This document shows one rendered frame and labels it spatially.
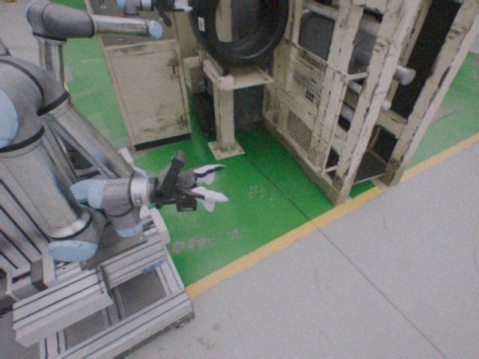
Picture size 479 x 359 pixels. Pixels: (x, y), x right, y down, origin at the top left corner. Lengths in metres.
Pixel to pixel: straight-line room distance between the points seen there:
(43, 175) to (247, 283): 1.28
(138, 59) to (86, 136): 1.60
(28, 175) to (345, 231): 1.80
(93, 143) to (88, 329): 0.98
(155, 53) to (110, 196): 1.73
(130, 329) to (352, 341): 1.07
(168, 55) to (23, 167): 1.79
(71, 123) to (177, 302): 0.98
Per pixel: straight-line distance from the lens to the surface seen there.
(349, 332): 1.75
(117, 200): 0.78
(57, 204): 0.83
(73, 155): 1.48
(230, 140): 2.52
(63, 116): 0.82
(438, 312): 2.01
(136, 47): 2.36
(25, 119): 0.71
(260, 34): 2.09
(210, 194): 0.70
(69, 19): 1.38
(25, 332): 1.20
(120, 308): 1.56
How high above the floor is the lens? 1.58
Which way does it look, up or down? 42 degrees down
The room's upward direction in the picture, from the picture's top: straight up
